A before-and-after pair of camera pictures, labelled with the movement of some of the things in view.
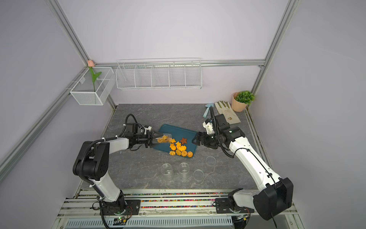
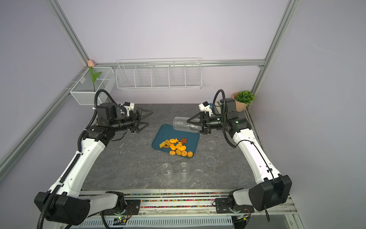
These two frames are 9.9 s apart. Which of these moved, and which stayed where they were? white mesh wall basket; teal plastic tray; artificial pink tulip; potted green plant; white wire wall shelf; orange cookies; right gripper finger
Moved: right gripper finger
Stayed: teal plastic tray; white mesh wall basket; orange cookies; artificial pink tulip; potted green plant; white wire wall shelf
